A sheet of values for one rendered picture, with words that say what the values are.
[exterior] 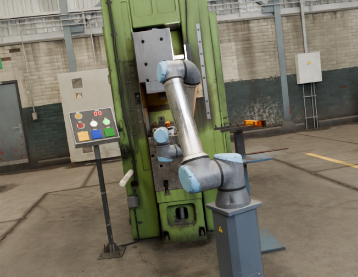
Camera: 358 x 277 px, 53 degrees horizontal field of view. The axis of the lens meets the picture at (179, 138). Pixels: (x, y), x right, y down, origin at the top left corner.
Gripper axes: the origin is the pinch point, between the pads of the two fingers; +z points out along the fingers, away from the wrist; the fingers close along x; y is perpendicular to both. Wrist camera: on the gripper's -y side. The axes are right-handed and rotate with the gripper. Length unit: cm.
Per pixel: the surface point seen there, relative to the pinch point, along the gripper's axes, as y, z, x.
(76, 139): 1, 5, -67
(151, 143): 12.9, 26.9, -13.4
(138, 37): -72, 33, -13
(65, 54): -159, 595, -252
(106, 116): -13, 24, -46
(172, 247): 100, 22, -7
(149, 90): -29.5, 32.9, -10.4
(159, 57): -54, 33, 1
